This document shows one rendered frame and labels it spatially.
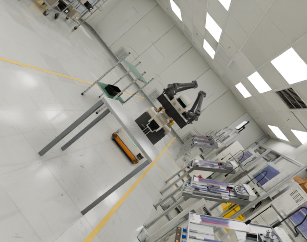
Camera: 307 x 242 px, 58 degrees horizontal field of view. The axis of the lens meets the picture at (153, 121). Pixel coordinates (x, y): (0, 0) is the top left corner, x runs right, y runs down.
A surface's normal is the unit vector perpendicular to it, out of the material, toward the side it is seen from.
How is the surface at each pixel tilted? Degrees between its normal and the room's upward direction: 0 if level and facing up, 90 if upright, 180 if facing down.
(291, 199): 90
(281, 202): 90
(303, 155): 90
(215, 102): 90
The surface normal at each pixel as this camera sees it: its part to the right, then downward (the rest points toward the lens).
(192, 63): -0.15, 0.03
